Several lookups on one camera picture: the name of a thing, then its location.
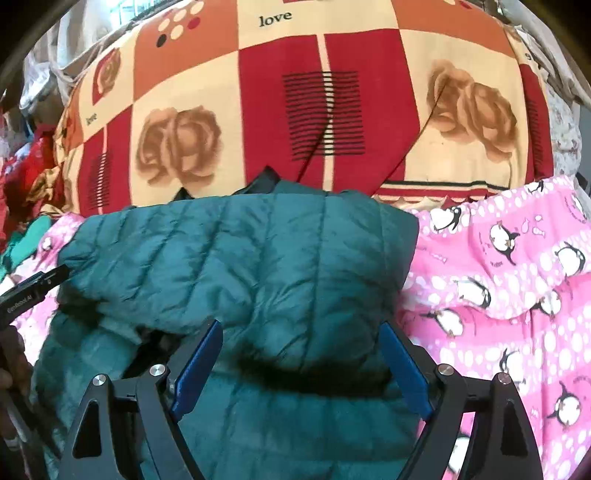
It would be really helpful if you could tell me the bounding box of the white floral pillow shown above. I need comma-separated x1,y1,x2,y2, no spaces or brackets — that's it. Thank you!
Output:
505,23,586,188

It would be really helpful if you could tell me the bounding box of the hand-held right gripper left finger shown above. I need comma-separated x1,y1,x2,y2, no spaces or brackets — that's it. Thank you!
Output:
58,318,225,480

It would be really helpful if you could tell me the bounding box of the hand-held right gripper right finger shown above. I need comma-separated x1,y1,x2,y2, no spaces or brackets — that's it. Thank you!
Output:
378,320,544,480

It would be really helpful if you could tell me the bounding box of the green cloth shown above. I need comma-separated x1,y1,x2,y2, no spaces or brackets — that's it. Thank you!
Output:
0,224,52,283

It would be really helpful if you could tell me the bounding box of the rose print checkered quilt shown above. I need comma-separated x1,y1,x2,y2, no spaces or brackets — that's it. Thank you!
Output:
53,0,555,217

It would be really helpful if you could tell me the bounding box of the red clothing pile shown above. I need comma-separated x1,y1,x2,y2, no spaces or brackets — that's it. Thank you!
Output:
0,124,63,220

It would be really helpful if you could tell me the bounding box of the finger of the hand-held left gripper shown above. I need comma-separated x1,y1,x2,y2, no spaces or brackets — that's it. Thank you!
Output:
28,264,71,296

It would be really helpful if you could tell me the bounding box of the pink penguin print blanket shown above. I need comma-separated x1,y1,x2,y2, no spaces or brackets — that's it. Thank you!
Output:
11,175,591,480

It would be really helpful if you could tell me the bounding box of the person's left hand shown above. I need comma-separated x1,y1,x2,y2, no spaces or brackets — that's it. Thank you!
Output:
0,323,35,455

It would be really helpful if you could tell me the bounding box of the green quilted puffer jacket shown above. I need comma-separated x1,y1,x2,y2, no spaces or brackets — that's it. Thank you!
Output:
30,166,421,480

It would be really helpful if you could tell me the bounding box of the pale floral cloth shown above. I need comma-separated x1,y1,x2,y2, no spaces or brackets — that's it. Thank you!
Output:
18,14,121,118

